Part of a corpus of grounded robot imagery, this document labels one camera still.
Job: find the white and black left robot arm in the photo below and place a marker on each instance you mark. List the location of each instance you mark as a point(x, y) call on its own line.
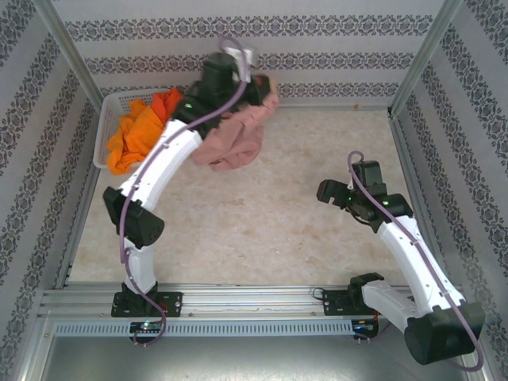
point(174, 147)

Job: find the red-orange shorts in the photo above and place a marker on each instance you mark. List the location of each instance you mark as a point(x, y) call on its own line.
point(164, 103)

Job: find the left controller board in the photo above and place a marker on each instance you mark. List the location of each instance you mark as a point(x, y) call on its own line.
point(147, 326)

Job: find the aluminium corner post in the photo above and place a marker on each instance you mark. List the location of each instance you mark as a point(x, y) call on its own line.
point(70, 51)
point(422, 51)

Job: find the aluminium mounting rail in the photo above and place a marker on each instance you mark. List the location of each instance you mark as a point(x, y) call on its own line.
point(246, 301)

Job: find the yellow-orange shorts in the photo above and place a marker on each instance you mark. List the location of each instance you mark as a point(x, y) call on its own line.
point(135, 131)

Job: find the white plastic basket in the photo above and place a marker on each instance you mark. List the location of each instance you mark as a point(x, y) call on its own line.
point(104, 131)

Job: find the pink shorts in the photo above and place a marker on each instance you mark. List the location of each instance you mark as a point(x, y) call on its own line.
point(238, 143)

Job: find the controller board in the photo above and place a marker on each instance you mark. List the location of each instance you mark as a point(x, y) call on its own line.
point(363, 326)
point(147, 326)

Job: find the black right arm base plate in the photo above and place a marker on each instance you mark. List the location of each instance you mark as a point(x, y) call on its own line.
point(331, 303)

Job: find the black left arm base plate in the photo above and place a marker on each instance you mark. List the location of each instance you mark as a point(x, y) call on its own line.
point(172, 303)

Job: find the grey metal sheet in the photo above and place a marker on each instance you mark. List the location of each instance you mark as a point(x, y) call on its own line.
point(238, 361)

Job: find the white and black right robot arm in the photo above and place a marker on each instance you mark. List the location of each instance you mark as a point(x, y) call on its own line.
point(416, 262)

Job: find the aluminium back rail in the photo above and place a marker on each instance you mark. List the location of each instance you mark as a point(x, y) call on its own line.
point(317, 106)

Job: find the right controller board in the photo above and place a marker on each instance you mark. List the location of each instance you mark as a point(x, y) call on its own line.
point(363, 326)

